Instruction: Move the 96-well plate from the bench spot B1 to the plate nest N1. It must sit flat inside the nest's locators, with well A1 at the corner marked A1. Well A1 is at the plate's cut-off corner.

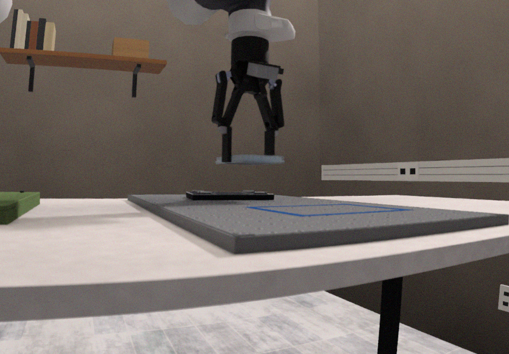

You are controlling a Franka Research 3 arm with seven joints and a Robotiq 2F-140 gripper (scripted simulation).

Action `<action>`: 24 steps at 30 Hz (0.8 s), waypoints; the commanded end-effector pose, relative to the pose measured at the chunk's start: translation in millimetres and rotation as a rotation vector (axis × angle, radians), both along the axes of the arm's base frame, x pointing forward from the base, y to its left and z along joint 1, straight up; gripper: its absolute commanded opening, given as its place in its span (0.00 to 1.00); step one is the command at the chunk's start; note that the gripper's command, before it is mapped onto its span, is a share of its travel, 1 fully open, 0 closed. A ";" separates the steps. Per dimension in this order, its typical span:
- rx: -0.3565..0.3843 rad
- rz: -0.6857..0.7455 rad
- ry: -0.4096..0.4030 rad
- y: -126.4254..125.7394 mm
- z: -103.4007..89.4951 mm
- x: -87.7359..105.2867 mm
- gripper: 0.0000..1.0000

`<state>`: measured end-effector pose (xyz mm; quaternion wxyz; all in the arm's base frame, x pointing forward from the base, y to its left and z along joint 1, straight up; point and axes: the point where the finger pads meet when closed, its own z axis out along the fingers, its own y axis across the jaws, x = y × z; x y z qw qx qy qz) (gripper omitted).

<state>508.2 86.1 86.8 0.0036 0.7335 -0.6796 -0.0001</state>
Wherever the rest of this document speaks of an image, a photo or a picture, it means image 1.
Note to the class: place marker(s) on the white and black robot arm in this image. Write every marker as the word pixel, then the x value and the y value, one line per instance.
pixel 245 18

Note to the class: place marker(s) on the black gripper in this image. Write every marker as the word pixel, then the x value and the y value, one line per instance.
pixel 243 49

